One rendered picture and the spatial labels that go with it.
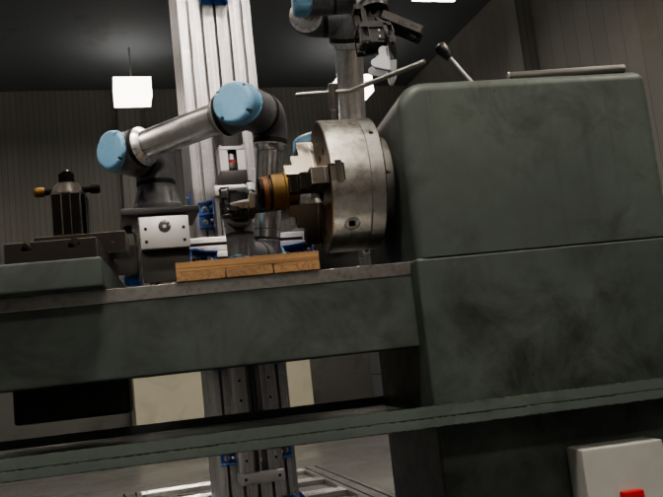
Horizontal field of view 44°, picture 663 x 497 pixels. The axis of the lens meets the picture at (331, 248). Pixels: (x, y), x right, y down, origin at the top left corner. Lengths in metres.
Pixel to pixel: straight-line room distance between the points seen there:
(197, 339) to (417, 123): 0.66
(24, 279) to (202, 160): 1.14
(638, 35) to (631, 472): 5.98
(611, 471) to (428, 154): 0.75
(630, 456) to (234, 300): 0.87
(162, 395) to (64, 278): 6.68
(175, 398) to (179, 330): 6.62
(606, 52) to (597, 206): 6.01
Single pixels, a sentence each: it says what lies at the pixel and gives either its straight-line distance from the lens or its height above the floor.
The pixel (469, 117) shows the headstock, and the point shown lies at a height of 1.16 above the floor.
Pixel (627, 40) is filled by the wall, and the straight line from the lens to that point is 7.62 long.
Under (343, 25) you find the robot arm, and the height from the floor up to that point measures 1.65.
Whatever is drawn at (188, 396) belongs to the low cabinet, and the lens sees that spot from 8.33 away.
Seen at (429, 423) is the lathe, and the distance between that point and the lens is 1.63.
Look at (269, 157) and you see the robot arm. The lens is 2.26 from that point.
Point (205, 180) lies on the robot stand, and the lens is 2.67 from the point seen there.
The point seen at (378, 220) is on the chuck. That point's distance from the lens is 1.83.
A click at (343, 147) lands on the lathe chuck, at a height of 1.13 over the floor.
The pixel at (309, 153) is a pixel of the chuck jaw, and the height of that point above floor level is 1.17.
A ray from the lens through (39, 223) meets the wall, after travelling 10.90.
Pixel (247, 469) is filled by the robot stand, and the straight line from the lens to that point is 2.53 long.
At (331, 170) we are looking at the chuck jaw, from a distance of 1.79.
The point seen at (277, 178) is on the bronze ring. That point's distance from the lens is 1.89.
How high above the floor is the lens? 0.67
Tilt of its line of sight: 8 degrees up
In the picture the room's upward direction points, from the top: 6 degrees counter-clockwise
